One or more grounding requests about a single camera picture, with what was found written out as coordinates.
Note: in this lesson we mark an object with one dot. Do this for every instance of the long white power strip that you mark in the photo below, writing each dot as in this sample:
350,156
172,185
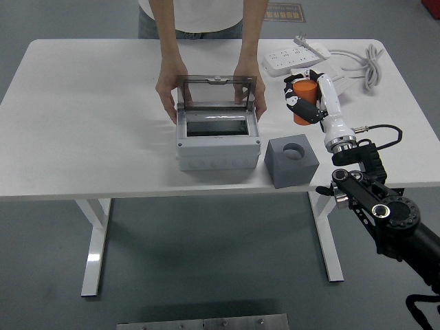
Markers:
285,59

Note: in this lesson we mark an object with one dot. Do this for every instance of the white table leg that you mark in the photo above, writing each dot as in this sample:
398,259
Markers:
94,254
326,254

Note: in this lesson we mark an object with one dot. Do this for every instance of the brown floor sign sticker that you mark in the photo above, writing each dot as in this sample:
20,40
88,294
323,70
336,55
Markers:
287,13

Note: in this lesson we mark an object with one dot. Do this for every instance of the person's right forearm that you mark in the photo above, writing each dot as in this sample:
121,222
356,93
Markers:
168,38

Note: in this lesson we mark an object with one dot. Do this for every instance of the grey plastic electrical box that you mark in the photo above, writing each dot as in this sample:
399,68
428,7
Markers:
216,148

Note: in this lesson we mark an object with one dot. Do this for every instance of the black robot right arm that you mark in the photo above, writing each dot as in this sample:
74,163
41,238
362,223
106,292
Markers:
395,213

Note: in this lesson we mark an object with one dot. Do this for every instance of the black table control panel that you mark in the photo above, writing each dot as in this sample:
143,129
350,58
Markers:
400,190

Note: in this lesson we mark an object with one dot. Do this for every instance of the smoked transparent box lid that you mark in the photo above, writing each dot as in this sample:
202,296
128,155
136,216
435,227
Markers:
216,91

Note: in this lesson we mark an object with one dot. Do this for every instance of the white wall switch panel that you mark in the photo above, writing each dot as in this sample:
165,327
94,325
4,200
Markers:
343,82

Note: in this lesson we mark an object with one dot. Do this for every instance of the grey block holder with hole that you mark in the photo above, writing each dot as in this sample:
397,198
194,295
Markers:
292,172

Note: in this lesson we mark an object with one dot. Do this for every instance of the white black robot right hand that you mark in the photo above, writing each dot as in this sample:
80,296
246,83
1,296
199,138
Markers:
331,103

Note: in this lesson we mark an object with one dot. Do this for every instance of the person's left forearm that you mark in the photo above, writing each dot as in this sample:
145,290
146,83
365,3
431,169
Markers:
252,34

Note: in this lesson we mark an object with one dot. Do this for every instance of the grey metal plate with screws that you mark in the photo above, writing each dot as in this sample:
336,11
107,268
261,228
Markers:
203,323

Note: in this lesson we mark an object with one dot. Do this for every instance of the white power plug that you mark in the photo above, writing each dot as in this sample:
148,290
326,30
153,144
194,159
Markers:
302,38

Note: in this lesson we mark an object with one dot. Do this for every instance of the person's left hand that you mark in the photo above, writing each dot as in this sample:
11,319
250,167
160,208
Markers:
256,70

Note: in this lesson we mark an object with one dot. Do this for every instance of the person's right hand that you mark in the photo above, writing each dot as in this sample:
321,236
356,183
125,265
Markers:
168,86

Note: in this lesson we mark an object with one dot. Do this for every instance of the person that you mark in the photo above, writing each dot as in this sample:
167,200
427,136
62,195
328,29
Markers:
192,17

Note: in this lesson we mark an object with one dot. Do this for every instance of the red crate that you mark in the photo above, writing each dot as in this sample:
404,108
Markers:
432,7

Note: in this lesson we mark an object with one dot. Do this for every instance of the orange cylindrical battery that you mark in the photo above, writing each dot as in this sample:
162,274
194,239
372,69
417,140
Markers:
304,91

